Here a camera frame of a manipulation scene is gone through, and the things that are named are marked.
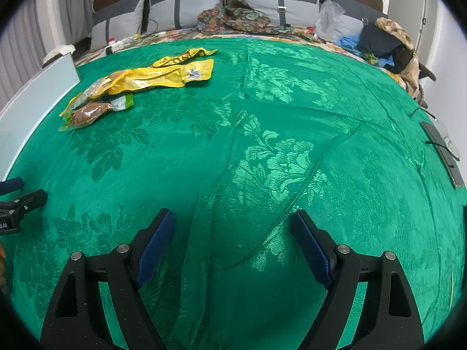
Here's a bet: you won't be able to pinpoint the white board panel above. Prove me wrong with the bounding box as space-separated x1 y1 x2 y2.
0 53 81 179

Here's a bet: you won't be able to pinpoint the black bag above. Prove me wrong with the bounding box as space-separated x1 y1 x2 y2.
356 24 405 59

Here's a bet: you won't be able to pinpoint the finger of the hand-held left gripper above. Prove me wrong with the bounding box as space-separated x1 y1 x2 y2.
0 177 23 195
13 189 48 214

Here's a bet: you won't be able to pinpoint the green floral bedspread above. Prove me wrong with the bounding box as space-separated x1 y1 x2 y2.
0 38 467 350

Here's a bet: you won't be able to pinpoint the grey curtain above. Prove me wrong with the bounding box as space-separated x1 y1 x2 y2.
0 0 93 106

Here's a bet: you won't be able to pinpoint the beige patterned cloth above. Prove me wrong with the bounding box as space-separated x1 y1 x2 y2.
374 17 424 99

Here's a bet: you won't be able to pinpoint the clear plastic bag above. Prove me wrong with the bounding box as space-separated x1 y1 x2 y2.
316 1 346 42

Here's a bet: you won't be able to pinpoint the yellow-edged clear snack packet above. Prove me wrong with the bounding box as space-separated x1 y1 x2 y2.
60 71 128 117

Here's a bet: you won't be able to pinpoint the black cable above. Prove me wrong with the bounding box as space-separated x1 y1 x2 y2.
140 18 161 36

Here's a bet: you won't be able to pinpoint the grey two-tone pillow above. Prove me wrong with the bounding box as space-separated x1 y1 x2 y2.
148 0 225 32
233 0 322 28
323 0 387 37
89 0 148 52

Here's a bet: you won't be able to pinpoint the white towel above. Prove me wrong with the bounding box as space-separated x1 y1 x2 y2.
44 44 76 67

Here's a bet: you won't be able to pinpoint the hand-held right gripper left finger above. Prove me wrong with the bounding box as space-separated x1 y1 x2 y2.
40 209 175 350

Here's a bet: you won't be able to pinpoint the eyeglasses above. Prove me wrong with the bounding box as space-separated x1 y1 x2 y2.
409 107 462 161

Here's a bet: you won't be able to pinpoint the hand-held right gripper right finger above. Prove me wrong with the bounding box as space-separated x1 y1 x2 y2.
291 209 426 350

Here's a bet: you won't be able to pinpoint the dark patterned cloth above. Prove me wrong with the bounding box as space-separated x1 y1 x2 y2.
197 0 292 36

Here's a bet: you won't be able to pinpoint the small yellow patterned wrapper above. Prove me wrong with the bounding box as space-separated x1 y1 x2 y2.
151 48 217 68

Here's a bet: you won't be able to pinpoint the blue cloth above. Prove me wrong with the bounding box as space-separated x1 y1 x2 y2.
334 34 365 57

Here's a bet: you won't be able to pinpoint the green-edged packet with brown snack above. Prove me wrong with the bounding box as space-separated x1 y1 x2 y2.
59 95 134 131

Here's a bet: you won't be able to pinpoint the long yellow snack packet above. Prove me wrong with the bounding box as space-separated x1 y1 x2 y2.
109 58 214 93

